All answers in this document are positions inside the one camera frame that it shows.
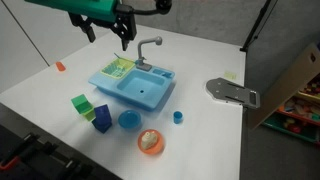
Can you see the blue toy bowl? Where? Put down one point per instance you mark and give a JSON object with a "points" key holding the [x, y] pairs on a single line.
{"points": [[129, 119]]}

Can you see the orange toy plate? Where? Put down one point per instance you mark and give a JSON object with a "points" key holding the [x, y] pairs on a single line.
{"points": [[160, 146]]}

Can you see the black stand pole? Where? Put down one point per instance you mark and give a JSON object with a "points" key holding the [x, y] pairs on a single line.
{"points": [[255, 25]]}

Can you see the wooden toy storage shelf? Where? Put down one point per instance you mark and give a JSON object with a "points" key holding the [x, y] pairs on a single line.
{"points": [[293, 100]]}

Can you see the light blue toy sink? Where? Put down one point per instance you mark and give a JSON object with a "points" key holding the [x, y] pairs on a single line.
{"points": [[143, 87]]}

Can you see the black clamp equipment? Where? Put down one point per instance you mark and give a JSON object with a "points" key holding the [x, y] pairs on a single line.
{"points": [[36, 156]]}

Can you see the green toy cube box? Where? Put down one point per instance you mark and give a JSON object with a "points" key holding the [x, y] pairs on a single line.
{"points": [[81, 104]]}

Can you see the grey toy faucet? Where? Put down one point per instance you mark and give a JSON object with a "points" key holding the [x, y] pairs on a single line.
{"points": [[142, 50]]}

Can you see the small orange toy cup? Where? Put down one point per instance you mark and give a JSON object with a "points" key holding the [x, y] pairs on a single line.
{"points": [[60, 66]]}

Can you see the dark blue toy box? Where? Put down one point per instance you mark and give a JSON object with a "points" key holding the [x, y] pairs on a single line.
{"points": [[102, 118]]}

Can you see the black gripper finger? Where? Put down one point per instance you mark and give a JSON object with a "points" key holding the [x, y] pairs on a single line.
{"points": [[126, 28], [87, 30]]}

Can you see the lime green toy block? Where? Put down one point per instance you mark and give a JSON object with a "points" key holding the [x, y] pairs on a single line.
{"points": [[90, 115]]}

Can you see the grey metal mounting plate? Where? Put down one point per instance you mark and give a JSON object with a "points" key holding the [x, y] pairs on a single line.
{"points": [[230, 91]]}

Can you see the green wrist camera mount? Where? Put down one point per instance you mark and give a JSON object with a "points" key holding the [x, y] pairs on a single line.
{"points": [[83, 7]]}

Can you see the yellow-green toy dish rack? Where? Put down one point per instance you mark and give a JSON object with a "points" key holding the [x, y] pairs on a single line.
{"points": [[116, 68]]}

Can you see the small blue toy cup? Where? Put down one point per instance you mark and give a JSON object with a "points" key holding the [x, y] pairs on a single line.
{"points": [[178, 117]]}

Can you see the yellow sticky note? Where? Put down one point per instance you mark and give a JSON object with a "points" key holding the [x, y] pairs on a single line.
{"points": [[230, 75]]}

